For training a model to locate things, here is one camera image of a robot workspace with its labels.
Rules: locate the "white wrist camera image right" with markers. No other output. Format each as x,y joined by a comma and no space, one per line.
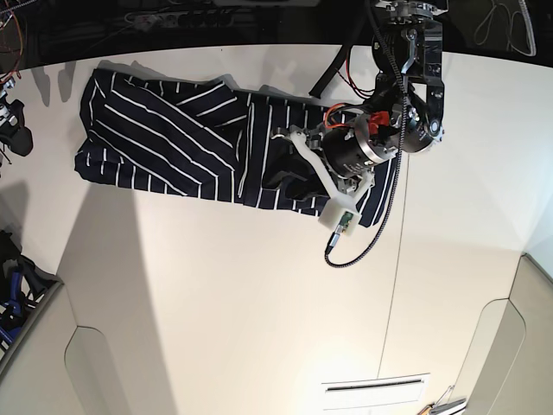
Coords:
340,212

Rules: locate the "navy white striped T-shirt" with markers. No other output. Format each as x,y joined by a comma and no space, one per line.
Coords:
205,141

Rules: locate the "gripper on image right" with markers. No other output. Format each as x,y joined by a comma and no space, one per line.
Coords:
362,144

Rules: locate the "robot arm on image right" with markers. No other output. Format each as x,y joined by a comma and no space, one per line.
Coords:
403,113

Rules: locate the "tools at bottom edge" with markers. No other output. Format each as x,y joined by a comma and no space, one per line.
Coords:
442,407

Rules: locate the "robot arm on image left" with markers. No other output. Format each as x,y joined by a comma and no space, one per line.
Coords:
13,42

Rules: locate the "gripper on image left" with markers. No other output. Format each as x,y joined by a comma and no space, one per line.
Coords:
15,134

